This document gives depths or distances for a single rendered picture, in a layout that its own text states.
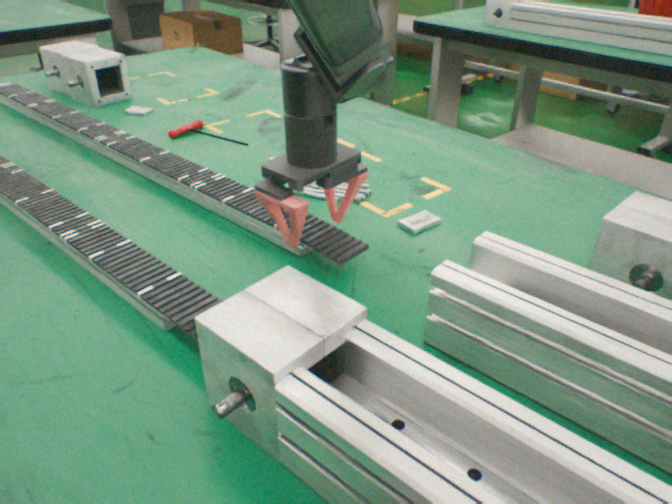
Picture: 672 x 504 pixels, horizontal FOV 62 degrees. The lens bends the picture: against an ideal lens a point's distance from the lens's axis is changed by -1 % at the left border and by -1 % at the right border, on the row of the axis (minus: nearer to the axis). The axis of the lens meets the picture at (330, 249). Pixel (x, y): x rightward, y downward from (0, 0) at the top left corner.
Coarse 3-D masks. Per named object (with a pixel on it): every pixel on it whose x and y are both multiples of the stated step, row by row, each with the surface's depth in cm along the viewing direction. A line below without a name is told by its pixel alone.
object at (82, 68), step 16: (80, 64) 115; (96, 64) 115; (112, 64) 117; (80, 80) 117; (96, 80) 117; (112, 80) 120; (128, 80) 121; (80, 96) 120; (96, 96) 117; (112, 96) 120; (128, 96) 123
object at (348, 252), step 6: (360, 240) 66; (348, 246) 65; (354, 246) 65; (360, 246) 65; (366, 246) 65; (336, 252) 63; (342, 252) 64; (348, 252) 64; (354, 252) 64; (360, 252) 64; (330, 258) 63; (336, 258) 63; (342, 258) 63; (348, 258) 63; (342, 264) 62
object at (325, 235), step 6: (330, 228) 67; (318, 234) 66; (324, 234) 67; (330, 234) 66; (336, 234) 67; (306, 240) 65; (312, 240) 65; (318, 240) 65; (324, 240) 65; (312, 246) 64
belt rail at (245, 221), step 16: (0, 96) 122; (32, 112) 112; (64, 128) 104; (96, 144) 97; (128, 160) 91; (160, 176) 86; (176, 192) 83; (192, 192) 81; (208, 208) 78; (224, 208) 77; (240, 224) 74; (256, 224) 73; (272, 240) 71
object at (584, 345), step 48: (480, 240) 55; (480, 288) 48; (528, 288) 53; (576, 288) 49; (624, 288) 48; (432, 336) 54; (480, 336) 49; (528, 336) 46; (576, 336) 43; (624, 336) 43; (528, 384) 48; (576, 384) 44; (624, 384) 42; (624, 432) 43
